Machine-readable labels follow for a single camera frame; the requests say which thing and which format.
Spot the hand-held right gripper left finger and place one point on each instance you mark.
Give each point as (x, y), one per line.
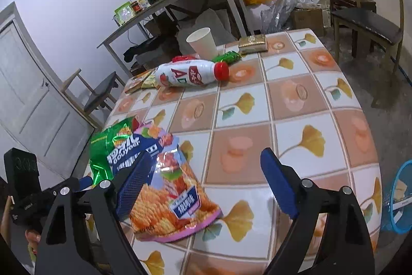
(135, 180)

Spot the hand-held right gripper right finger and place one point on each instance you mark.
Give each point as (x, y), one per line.
(277, 180)

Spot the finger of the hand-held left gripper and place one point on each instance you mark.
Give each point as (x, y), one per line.
(85, 182)

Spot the large green snack bag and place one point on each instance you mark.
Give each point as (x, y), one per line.
(103, 149)

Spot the orange chips bag pink edge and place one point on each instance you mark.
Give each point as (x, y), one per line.
(173, 197)

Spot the white yogurt bottle red cap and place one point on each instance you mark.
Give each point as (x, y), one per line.
(186, 73)

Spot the blue mesh waste basket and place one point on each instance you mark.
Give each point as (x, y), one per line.
(391, 217)

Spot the red snack packet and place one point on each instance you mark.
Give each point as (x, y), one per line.
(183, 58)

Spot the person's left hand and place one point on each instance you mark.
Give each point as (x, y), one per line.
(32, 234)

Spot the ginkgo patterned tablecloth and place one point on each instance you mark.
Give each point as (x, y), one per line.
(289, 120)

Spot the white panel door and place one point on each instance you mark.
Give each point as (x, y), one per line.
(32, 94)

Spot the wooden chair black seat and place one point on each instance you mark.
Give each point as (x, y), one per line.
(99, 94)
(363, 20)

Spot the small green snack packet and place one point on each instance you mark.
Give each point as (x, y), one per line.
(230, 56)

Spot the gold foil packet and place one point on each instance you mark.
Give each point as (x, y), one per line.
(252, 43)

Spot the grey side table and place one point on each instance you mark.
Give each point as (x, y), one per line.
(122, 32)

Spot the white paper cup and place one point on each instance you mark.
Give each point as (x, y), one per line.
(201, 43)

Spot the brown cardboard box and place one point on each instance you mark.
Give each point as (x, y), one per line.
(305, 20)

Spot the grey plastic bag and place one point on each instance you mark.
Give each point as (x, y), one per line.
(276, 15)

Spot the green packet white print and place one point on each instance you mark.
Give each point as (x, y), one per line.
(124, 13)

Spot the grey foam boards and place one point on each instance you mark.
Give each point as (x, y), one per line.
(209, 22)

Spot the red lid jar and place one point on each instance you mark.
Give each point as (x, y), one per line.
(135, 6)

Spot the small yellow bottle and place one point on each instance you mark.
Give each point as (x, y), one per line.
(143, 1)

